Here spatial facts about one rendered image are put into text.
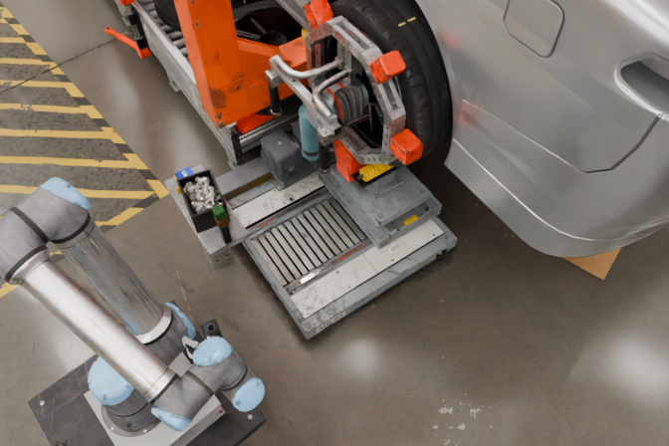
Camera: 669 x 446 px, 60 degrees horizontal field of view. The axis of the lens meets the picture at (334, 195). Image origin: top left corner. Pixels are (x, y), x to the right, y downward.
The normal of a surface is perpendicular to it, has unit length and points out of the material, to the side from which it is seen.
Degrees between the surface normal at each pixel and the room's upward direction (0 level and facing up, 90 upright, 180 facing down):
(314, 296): 0
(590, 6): 80
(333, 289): 0
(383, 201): 0
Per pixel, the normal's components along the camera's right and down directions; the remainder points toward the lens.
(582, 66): -0.83, 0.45
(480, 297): -0.01, -0.60
